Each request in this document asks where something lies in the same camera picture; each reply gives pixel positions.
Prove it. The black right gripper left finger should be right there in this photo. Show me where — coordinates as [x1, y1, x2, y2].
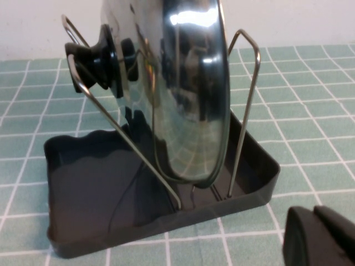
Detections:
[282, 206, 355, 266]

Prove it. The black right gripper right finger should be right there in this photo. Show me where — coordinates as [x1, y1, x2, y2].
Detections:
[315, 204, 355, 242]

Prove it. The steel pot lid black knob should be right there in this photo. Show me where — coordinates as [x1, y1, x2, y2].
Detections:
[64, 0, 232, 186]

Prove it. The teal grid tablecloth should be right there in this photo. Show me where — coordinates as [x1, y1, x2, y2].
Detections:
[0, 44, 355, 266]

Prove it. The black tray wire lid rack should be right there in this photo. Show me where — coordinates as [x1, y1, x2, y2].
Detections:
[44, 14, 281, 260]

